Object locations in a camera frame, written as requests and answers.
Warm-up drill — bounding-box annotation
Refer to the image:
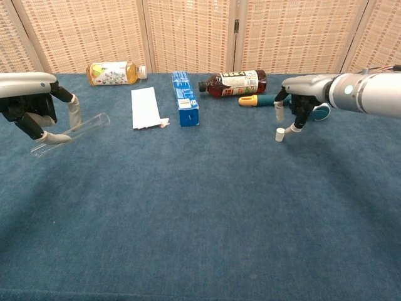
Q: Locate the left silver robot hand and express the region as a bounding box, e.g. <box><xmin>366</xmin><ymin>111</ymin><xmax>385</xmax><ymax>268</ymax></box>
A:
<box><xmin>0</xmin><ymin>71</ymin><xmax>83</xmax><ymax>147</ymax></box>

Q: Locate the clear glass test tube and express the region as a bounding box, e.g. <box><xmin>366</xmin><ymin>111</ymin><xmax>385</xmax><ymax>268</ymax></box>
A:
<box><xmin>30</xmin><ymin>112</ymin><xmax>112</xmax><ymax>158</ymax></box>

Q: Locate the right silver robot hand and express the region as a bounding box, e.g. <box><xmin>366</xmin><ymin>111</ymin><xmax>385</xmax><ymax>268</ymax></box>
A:
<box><xmin>273</xmin><ymin>74</ymin><xmax>333</xmax><ymax>134</ymax></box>

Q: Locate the blue toothpaste box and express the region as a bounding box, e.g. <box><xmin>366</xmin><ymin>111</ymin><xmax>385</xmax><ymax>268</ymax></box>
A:
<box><xmin>171</xmin><ymin>71</ymin><xmax>201</xmax><ymax>127</ymax></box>

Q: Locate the bamboo screen panel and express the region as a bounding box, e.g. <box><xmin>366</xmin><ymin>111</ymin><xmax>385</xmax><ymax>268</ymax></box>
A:
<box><xmin>142</xmin><ymin>0</ymin><xmax>244</xmax><ymax>75</ymax></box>
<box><xmin>0</xmin><ymin>0</ymin><xmax>43</xmax><ymax>73</ymax></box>
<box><xmin>341</xmin><ymin>0</ymin><xmax>401</xmax><ymax>73</ymax></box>
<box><xmin>11</xmin><ymin>0</ymin><xmax>153</xmax><ymax>75</ymax></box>
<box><xmin>233</xmin><ymin>0</ymin><xmax>375</xmax><ymax>75</ymax></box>

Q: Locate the yellow tea bottle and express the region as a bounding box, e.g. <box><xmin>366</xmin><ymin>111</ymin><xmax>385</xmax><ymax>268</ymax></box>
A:
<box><xmin>86</xmin><ymin>61</ymin><xmax>148</xmax><ymax>87</ymax></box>

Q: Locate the white and pale blue box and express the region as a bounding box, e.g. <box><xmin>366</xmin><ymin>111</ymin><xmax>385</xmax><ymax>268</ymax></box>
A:
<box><xmin>130</xmin><ymin>87</ymin><xmax>170</xmax><ymax>130</ymax></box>

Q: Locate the blue table cloth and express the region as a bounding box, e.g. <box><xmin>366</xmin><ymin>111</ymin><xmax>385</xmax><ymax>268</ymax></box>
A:
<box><xmin>0</xmin><ymin>73</ymin><xmax>401</xmax><ymax>301</ymax></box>

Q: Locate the dark tea bottle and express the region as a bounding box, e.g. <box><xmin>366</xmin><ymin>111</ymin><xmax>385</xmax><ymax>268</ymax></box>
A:
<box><xmin>198</xmin><ymin>70</ymin><xmax>268</xmax><ymax>98</ymax></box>

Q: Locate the teal lint roller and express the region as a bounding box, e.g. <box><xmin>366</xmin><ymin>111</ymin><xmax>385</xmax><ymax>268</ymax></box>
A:
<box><xmin>238</xmin><ymin>93</ymin><xmax>331</xmax><ymax>122</ymax></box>

